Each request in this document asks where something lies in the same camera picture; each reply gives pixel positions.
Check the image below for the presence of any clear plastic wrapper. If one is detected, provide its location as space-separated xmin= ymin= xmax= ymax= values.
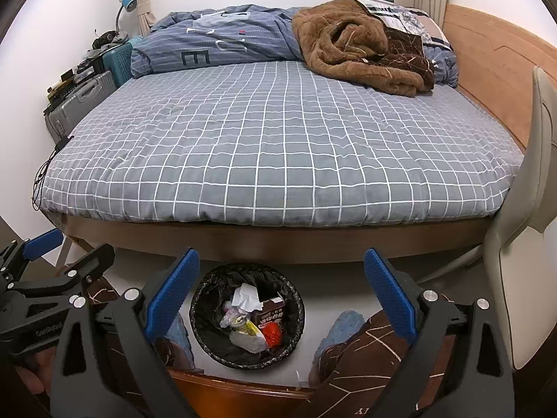
xmin=219 ymin=300 xmax=244 ymax=329

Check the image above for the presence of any white metal leg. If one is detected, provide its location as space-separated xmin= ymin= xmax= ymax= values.
xmin=54 ymin=234 xmax=74 ymax=268

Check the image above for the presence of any trash bin with black liner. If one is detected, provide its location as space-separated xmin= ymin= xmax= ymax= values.
xmin=190 ymin=262 xmax=306 ymax=370

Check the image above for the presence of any grey checked bed sheet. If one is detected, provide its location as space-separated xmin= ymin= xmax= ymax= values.
xmin=37 ymin=60 xmax=525 ymax=227

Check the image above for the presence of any black gadget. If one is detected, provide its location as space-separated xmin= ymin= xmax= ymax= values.
xmin=92 ymin=30 xmax=130 ymax=51

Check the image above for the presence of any person's left leg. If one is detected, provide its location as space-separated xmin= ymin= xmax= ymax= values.
xmin=85 ymin=276 xmax=196 ymax=418

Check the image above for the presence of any person's right leg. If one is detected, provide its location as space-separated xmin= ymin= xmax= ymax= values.
xmin=307 ymin=307 xmax=462 ymax=418

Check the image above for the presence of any blue fuzzy slipper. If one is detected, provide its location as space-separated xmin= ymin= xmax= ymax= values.
xmin=324 ymin=309 xmax=366 ymax=349
xmin=167 ymin=313 xmax=194 ymax=366

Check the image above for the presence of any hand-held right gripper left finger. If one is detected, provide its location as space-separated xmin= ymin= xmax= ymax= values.
xmin=49 ymin=247 xmax=201 ymax=418

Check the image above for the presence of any red plastic bag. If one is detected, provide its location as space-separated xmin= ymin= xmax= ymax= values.
xmin=260 ymin=321 xmax=283 ymax=349

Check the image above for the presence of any blue desk lamp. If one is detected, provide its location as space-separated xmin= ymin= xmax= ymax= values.
xmin=115 ymin=0 xmax=136 ymax=36

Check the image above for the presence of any wooden bed frame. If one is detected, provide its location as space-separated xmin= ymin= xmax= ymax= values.
xmin=61 ymin=213 xmax=492 ymax=266

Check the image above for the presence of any black charging cable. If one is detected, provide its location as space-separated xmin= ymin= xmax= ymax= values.
xmin=31 ymin=136 xmax=76 ymax=210

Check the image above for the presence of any grey ribbed suitcase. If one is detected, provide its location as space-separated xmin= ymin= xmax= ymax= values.
xmin=44 ymin=70 xmax=116 ymax=140

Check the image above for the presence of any wooden headboard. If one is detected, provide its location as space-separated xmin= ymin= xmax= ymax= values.
xmin=444 ymin=3 xmax=557 ymax=153

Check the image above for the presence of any brown drink carton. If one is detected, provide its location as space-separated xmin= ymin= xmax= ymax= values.
xmin=252 ymin=296 xmax=287 ymax=336

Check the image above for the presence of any beige chair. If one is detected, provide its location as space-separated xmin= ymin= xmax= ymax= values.
xmin=418 ymin=65 xmax=557 ymax=373

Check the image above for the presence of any teal suitcase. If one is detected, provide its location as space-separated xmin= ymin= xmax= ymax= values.
xmin=102 ymin=38 xmax=142 ymax=90

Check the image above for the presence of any brown fleece blanket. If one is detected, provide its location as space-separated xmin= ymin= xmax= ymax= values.
xmin=291 ymin=0 xmax=436 ymax=97

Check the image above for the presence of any patterned grey pillow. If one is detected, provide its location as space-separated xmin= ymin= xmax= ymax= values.
xmin=364 ymin=2 xmax=455 ymax=59

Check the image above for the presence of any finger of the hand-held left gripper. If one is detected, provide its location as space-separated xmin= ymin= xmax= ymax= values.
xmin=0 ymin=227 xmax=65 ymax=288
xmin=9 ymin=244 xmax=116 ymax=303

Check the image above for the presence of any person's leg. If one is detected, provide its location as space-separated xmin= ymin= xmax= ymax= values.
xmin=85 ymin=276 xmax=196 ymax=418
xmin=307 ymin=307 xmax=462 ymax=418

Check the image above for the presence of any blue striped duvet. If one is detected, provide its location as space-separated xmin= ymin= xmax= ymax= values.
xmin=130 ymin=4 xmax=460 ymax=88

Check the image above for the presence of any white tissue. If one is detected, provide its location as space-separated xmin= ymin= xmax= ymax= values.
xmin=230 ymin=283 xmax=262 ymax=312

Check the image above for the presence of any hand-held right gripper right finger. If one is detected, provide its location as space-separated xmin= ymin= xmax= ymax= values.
xmin=364 ymin=248 xmax=514 ymax=418

